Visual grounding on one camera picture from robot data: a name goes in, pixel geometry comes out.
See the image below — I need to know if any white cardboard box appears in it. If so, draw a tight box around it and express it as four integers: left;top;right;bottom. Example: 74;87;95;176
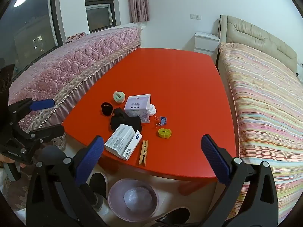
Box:
104;124;143;161

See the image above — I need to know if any striped bed sheet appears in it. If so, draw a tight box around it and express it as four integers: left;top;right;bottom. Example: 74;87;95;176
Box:
218;43;303;225

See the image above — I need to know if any white plastic bag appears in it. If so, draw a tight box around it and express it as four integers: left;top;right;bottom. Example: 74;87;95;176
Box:
123;187;152;210

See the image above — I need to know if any yellow tape roll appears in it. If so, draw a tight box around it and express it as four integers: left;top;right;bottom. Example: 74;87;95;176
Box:
158;128;173;139

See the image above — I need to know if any pink plastic waste bin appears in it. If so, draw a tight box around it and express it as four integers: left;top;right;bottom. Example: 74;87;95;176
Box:
108;179;158;220

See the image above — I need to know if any pink floral cushion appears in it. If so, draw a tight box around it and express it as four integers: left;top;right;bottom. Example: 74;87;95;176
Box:
65;32;86;44

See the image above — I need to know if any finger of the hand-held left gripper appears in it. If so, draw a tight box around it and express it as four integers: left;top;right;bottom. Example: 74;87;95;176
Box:
8;99;55;123
22;124;65;145

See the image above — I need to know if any red table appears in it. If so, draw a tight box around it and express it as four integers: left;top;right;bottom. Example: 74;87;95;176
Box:
62;48;237;195

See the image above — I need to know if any white nightstand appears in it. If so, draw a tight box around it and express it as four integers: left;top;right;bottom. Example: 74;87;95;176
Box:
194;31;220;54

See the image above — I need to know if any black hair tie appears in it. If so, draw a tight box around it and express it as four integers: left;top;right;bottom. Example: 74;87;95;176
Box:
101;102;114;117

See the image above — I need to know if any person's left hand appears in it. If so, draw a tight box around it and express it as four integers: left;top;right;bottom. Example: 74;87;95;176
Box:
0;153;26;169

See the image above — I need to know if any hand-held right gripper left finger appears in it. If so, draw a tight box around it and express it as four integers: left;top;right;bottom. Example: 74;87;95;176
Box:
26;135;112;227

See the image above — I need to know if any black slipper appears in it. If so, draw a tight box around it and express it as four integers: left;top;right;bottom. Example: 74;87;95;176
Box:
155;208;190;226
89;172;108;198

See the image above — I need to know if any beige padded headboard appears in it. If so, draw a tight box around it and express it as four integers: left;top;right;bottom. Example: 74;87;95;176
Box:
218;15;298;75

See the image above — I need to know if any small black framed window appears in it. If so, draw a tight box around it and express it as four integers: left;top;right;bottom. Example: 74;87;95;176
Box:
84;0;117;33

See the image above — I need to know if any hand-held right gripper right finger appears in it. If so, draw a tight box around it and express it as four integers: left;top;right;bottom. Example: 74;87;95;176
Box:
201;134;279;227

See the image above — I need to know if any wooden clothespin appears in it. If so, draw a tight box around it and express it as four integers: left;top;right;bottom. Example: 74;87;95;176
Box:
138;139;150;166

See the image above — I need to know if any pink curtain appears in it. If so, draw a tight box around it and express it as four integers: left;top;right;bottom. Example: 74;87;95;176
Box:
127;0;150;23

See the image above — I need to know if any large dark window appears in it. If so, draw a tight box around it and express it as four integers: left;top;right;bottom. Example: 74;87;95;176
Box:
0;0;65;81

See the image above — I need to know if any white rolled sock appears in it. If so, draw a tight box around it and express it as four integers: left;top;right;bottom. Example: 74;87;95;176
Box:
146;104;157;117

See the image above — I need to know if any green and pink hair tie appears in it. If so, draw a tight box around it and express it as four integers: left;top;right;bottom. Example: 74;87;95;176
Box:
113;91;125;104

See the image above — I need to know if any black cloth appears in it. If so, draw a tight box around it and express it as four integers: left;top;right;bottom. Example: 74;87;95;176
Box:
110;108;143;133

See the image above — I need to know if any purple printed packet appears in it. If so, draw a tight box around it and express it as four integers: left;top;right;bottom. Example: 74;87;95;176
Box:
124;94;151;124

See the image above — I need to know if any blue binder clip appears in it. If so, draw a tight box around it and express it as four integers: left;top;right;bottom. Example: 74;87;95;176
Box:
154;116;168;126

